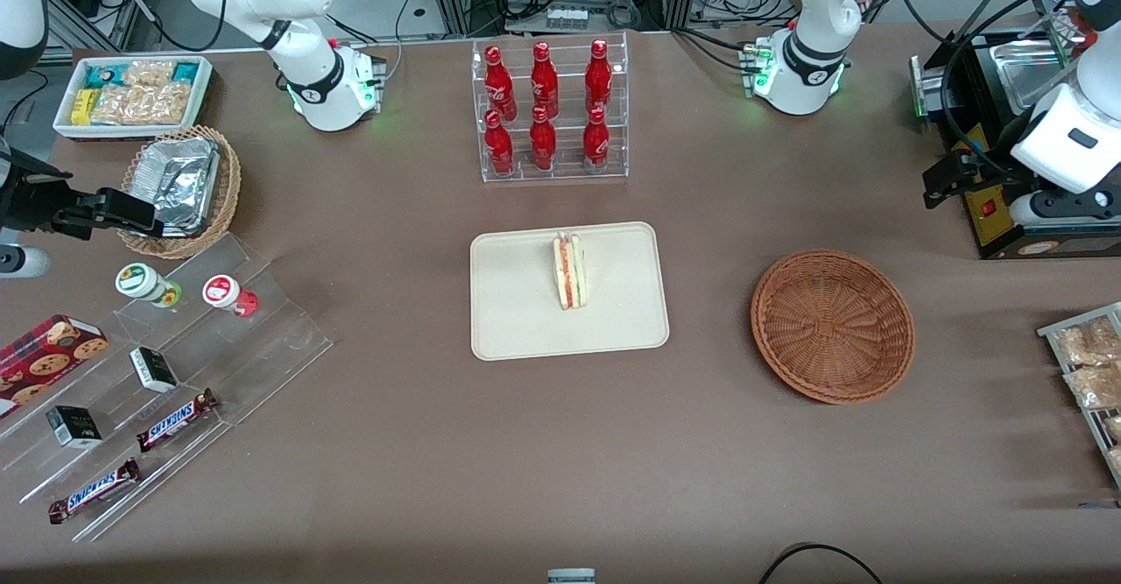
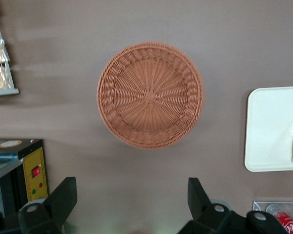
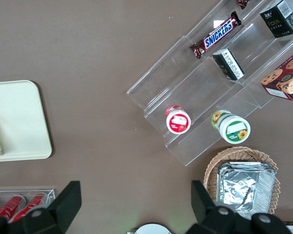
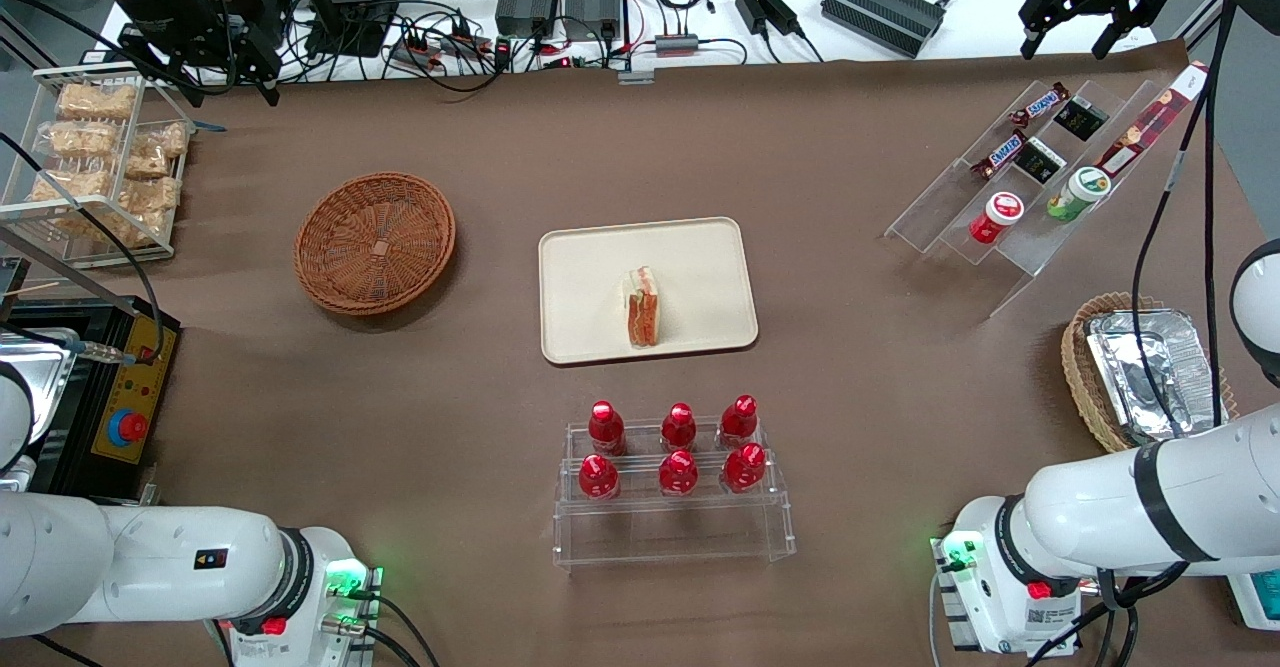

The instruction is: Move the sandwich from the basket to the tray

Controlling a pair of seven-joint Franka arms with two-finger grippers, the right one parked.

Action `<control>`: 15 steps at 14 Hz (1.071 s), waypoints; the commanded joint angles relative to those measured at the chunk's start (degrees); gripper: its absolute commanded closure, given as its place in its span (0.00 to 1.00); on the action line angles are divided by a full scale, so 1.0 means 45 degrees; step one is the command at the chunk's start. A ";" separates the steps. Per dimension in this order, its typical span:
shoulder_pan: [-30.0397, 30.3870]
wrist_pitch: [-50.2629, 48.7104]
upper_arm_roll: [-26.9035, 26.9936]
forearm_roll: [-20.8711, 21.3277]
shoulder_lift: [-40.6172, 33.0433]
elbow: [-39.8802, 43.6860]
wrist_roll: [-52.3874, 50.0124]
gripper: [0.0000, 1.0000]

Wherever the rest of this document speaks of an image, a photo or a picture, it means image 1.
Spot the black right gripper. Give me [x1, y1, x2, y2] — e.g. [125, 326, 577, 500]
[0, 151, 168, 241]

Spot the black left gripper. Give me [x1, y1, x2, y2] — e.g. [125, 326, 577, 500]
[921, 150, 1040, 211]

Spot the triangular sandwich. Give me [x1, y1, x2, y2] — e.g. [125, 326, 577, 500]
[551, 230, 590, 312]

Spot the light wicker basket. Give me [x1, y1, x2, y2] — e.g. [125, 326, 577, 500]
[116, 124, 243, 261]

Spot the white rectangular snack tray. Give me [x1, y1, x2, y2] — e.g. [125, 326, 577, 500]
[53, 54, 215, 142]

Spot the tray of packaged snacks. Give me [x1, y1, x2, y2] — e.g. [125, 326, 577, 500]
[1037, 301, 1121, 489]

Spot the brown round wicker basket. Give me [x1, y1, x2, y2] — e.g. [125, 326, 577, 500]
[751, 250, 917, 406]

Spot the beige plastic tray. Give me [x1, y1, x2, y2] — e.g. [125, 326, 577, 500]
[469, 221, 671, 362]

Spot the aluminium foil container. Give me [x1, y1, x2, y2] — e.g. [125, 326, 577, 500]
[128, 136, 222, 237]

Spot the green-label white cup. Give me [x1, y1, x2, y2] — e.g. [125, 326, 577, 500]
[115, 262, 183, 309]

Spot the red-label white cup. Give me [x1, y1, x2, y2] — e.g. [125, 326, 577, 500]
[202, 274, 260, 319]

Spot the clear cracker bag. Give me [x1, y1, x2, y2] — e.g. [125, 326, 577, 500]
[123, 60, 177, 88]
[140, 82, 193, 126]
[90, 85, 146, 127]

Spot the black food warmer cabinet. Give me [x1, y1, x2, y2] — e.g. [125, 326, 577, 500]
[908, 0, 1121, 261]

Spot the stainless steel pan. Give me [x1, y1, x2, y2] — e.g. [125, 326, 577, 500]
[997, 39, 1076, 114]

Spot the small black carton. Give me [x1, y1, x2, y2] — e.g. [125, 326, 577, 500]
[129, 347, 180, 394]
[45, 405, 104, 450]

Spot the red cookie box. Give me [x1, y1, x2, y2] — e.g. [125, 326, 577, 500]
[0, 313, 111, 420]

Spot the clear acrylic stepped stand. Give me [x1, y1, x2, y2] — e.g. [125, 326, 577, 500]
[0, 232, 335, 544]

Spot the snickers chocolate bar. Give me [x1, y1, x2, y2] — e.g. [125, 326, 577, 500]
[47, 457, 143, 525]
[136, 388, 221, 454]

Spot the red cola bottle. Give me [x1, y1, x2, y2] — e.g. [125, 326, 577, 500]
[584, 39, 614, 116]
[582, 107, 612, 174]
[483, 109, 517, 177]
[483, 45, 518, 123]
[529, 41, 561, 119]
[528, 106, 559, 172]

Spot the clear acrylic bottle rack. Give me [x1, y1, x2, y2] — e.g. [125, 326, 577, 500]
[470, 32, 631, 185]

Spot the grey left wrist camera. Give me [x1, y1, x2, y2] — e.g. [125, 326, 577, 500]
[1008, 189, 1118, 225]

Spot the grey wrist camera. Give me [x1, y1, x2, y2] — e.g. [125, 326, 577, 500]
[1008, 189, 1118, 225]
[0, 246, 52, 279]

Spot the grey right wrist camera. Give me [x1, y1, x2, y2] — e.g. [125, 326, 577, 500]
[0, 246, 52, 279]

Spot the black looped cable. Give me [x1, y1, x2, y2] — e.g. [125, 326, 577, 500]
[758, 543, 886, 584]

